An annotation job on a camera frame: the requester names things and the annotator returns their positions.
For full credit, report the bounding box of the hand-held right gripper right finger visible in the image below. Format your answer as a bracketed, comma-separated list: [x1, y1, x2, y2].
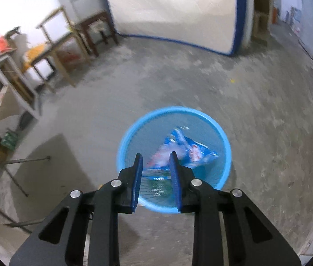
[169, 151, 302, 266]

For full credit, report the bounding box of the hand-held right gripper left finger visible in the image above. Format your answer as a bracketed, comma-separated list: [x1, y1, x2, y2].
[9, 153, 144, 266]

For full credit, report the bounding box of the blue printed plastic bag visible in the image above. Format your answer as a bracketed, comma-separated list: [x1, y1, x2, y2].
[144, 127, 219, 176]

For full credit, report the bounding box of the blue mesh wastebasket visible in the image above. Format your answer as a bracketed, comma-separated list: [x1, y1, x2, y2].
[117, 106, 232, 214]

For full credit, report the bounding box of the green plastic package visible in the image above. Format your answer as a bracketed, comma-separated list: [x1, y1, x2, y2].
[1, 130, 18, 150]

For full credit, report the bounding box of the wooden chair with black seat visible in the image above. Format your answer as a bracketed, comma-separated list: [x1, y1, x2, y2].
[30, 6, 93, 93]

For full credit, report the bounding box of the large yellow plastic bag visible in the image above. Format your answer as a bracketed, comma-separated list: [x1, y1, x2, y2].
[22, 43, 49, 70]

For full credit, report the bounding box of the dark wooden stool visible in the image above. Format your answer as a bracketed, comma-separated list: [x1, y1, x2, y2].
[75, 10, 119, 59]

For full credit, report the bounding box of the white mattress with blue edge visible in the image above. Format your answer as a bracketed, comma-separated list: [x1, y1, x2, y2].
[101, 0, 250, 57]

